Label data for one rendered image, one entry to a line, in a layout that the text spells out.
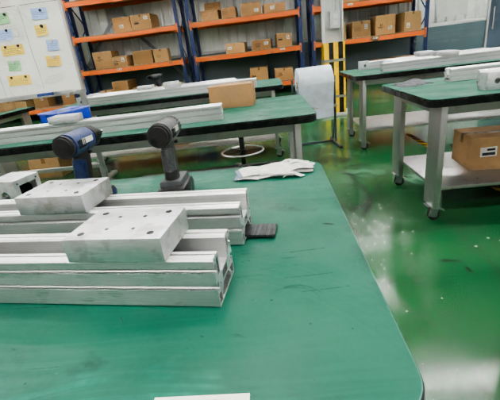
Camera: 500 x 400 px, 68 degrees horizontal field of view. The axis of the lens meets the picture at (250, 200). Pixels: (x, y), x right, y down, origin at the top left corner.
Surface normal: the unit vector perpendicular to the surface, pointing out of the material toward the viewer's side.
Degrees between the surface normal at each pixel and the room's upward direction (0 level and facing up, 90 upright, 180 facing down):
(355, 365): 0
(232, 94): 87
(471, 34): 90
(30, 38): 90
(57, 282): 90
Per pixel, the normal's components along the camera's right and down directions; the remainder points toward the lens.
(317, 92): 0.04, 0.57
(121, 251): -0.17, 0.39
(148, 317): -0.11, -0.92
